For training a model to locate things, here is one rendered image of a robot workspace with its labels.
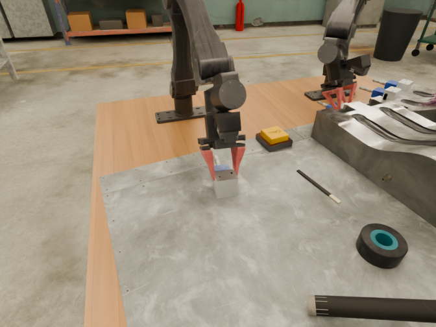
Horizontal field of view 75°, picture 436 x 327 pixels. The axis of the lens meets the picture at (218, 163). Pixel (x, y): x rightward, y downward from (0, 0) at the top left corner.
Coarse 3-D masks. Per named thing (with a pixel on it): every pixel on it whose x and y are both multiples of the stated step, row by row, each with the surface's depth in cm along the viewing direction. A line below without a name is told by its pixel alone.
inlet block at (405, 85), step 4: (372, 80) 112; (376, 80) 111; (392, 80) 108; (400, 80) 105; (404, 80) 105; (408, 80) 105; (384, 84) 109; (388, 84) 107; (392, 84) 106; (396, 84) 105; (400, 84) 103; (404, 84) 102; (408, 84) 102; (384, 88) 108; (400, 88) 104; (404, 88) 103; (408, 88) 104
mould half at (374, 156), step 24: (336, 120) 79; (384, 120) 79; (336, 144) 79; (360, 144) 72; (384, 144) 70; (360, 168) 74; (384, 168) 67; (408, 168) 62; (432, 168) 57; (408, 192) 63; (432, 192) 58; (432, 216) 60
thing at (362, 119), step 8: (384, 112) 83; (392, 112) 84; (360, 120) 80; (368, 120) 79; (400, 120) 81; (408, 120) 80; (376, 128) 77; (384, 128) 76; (416, 128) 77; (424, 128) 77; (384, 136) 74; (392, 136) 74; (408, 144) 67; (416, 144) 65; (424, 144) 66; (432, 144) 65
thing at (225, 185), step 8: (216, 160) 73; (216, 168) 69; (224, 168) 69; (216, 176) 65; (224, 176) 65; (232, 176) 65; (216, 184) 64; (224, 184) 64; (232, 184) 65; (216, 192) 66; (224, 192) 66; (232, 192) 66
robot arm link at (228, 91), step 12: (228, 72) 54; (204, 84) 63; (216, 84) 57; (228, 84) 54; (240, 84) 55; (216, 96) 55; (228, 96) 54; (240, 96) 55; (216, 108) 60; (228, 108) 55
